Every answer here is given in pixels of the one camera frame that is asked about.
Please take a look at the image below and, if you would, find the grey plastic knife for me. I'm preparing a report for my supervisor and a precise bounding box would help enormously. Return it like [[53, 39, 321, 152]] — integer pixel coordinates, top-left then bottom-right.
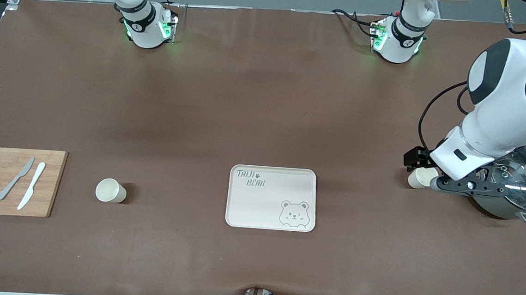
[[0, 155, 35, 203]]

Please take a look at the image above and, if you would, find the white plastic cup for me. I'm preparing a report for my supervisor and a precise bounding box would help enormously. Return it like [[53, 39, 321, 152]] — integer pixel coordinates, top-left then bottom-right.
[[407, 166, 440, 191], [95, 177, 128, 204]]

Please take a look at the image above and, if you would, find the brown table cover mat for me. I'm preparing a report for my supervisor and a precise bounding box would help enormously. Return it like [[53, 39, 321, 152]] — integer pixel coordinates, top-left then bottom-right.
[[0, 0, 526, 295]]

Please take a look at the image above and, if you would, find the cream tray with bear print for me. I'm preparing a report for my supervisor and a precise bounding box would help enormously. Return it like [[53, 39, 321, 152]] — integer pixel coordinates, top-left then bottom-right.
[[224, 163, 320, 234]]

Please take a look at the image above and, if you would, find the bamboo cutting board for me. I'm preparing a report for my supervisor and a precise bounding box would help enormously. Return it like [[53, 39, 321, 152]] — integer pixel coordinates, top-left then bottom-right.
[[0, 147, 68, 220]]

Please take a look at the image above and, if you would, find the white plastic knife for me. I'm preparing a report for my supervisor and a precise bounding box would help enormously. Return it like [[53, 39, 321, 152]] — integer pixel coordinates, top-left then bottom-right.
[[17, 161, 47, 212]]

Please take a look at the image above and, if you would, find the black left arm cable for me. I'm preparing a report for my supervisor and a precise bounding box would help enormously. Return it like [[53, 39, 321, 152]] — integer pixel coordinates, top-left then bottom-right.
[[417, 78, 475, 156]]

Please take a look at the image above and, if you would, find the black left base cable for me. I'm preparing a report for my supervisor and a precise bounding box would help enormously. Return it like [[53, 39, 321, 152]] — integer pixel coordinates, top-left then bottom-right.
[[330, 8, 380, 38]]

